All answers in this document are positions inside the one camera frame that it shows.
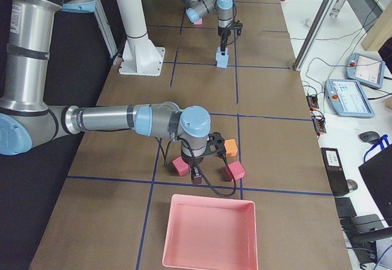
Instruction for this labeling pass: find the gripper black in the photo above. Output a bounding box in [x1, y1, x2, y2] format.
[218, 25, 232, 56]
[181, 141, 206, 185]

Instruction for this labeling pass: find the light blue foam block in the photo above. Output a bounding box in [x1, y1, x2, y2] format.
[216, 47, 229, 61]
[216, 54, 228, 69]

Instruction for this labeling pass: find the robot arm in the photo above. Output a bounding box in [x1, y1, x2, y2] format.
[1, 0, 209, 190]
[182, 0, 234, 56]

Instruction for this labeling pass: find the red foam block outer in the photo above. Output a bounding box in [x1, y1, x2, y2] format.
[172, 157, 189, 176]

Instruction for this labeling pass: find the red foam block near orange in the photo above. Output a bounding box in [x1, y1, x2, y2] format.
[225, 161, 246, 181]

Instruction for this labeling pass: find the orange foam block right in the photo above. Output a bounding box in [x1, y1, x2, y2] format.
[224, 139, 238, 157]

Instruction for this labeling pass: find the pink plastic tray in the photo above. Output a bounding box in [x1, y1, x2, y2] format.
[162, 194, 258, 269]

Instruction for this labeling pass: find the clear water bottle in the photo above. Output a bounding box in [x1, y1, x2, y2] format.
[329, 0, 346, 18]

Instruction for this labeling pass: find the teach pendant near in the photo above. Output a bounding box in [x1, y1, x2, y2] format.
[325, 79, 375, 118]

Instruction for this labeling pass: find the teach pendant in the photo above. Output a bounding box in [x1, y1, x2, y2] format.
[346, 53, 385, 89]
[325, 79, 375, 118]

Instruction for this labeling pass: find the teach pendant far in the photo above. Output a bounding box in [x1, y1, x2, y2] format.
[346, 53, 385, 89]

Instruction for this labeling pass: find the black power box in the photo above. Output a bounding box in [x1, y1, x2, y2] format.
[320, 148, 349, 197]

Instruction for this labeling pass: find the black computer mouse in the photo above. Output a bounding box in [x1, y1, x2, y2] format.
[359, 131, 380, 144]

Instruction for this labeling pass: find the aluminium frame post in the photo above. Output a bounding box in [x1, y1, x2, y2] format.
[293, 0, 336, 72]

